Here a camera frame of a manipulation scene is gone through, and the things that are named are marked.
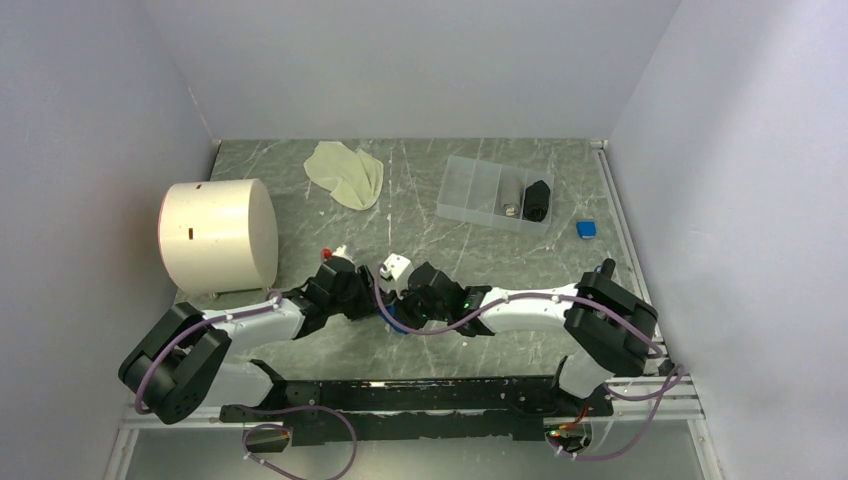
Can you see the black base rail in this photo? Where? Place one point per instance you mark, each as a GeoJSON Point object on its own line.
{"type": "Point", "coordinates": [517, 407]}

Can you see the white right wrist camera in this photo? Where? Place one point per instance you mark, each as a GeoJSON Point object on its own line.
{"type": "Point", "coordinates": [394, 273]}

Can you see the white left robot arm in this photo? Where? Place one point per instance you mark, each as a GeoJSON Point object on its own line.
{"type": "Point", "coordinates": [189, 358]}

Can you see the small blue block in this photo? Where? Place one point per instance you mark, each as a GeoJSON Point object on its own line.
{"type": "Point", "coordinates": [586, 229]}

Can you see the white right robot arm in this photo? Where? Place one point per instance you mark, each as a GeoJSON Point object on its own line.
{"type": "Point", "coordinates": [613, 327]}

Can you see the grey rolled underwear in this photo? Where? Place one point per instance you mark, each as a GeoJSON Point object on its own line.
{"type": "Point", "coordinates": [510, 193]}

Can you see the clear plastic divided tray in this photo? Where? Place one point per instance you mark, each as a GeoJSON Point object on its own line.
{"type": "Point", "coordinates": [469, 193]}

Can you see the cream cylindrical container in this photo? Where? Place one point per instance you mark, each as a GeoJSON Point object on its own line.
{"type": "Point", "coordinates": [219, 236]}

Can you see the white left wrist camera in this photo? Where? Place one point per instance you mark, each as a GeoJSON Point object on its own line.
{"type": "Point", "coordinates": [344, 252]}

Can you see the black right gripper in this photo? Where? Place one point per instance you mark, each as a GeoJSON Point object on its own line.
{"type": "Point", "coordinates": [402, 308]}

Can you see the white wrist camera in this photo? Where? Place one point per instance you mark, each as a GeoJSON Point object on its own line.
{"type": "Point", "coordinates": [344, 252]}
{"type": "Point", "coordinates": [394, 273]}

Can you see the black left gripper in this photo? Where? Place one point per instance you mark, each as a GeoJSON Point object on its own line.
{"type": "Point", "coordinates": [363, 279]}

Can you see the blue black handheld device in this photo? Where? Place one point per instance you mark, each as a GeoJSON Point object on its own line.
{"type": "Point", "coordinates": [606, 268]}

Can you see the cream yellow underwear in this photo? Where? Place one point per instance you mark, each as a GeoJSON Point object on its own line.
{"type": "Point", "coordinates": [354, 179]}

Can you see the black striped rolled underwear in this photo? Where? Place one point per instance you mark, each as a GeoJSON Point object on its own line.
{"type": "Point", "coordinates": [536, 201]}

